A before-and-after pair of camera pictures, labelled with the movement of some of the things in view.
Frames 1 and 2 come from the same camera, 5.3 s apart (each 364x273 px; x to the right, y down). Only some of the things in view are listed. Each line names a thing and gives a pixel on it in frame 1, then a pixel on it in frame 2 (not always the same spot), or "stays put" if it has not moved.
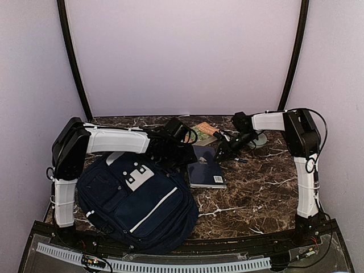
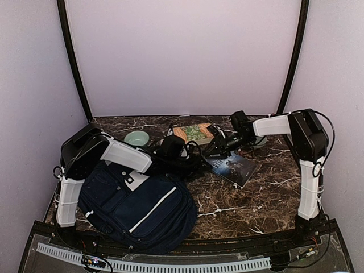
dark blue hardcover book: (206, 172) → (235, 168)
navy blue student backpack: (139, 209) stays put
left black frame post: (62, 8) stays put
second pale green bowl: (262, 140) stays put
